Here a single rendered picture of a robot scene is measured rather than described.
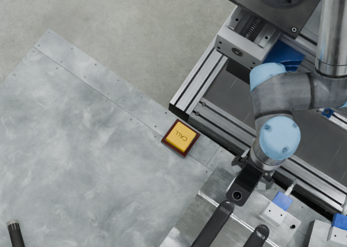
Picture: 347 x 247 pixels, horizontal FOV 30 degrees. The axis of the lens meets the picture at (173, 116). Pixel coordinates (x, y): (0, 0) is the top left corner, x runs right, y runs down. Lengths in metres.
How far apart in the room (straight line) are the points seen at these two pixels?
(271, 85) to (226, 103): 1.18
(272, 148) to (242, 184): 0.21
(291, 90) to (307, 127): 1.21
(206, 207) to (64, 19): 1.38
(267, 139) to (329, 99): 0.16
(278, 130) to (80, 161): 0.71
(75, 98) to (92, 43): 0.95
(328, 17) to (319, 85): 0.14
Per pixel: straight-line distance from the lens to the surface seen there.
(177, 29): 2.79
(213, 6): 2.85
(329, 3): 1.24
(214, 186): 1.68
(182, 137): 1.76
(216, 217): 1.68
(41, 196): 1.78
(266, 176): 1.44
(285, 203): 1.69
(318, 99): 1.31
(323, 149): 2.49
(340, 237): 1.74
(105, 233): 1.75
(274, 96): 1.28
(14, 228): 1.74
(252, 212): 1.68
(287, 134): 1.24
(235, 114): 2.45
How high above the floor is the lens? 2.53
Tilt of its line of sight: 73 degrees down
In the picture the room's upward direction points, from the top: 10 degrees clockwise
